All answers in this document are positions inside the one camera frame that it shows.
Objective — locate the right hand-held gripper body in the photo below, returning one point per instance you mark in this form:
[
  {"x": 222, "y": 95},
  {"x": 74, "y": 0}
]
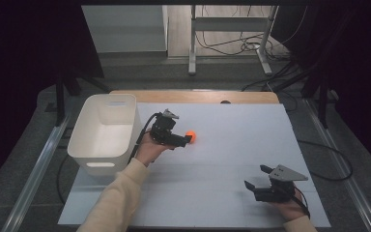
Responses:
[{"x": 277, "y": 192}]

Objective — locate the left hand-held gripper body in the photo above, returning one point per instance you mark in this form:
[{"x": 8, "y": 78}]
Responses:
[{"x": 164, "y": 130}]

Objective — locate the person's right hand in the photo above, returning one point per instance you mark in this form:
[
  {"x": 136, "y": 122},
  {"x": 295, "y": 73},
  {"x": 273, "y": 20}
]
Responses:
[{"x": 291, "y": 209}]

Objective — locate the person's left hand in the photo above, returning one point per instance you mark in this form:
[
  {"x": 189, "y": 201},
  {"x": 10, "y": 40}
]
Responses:
[{"x": 149, "y": 151}]

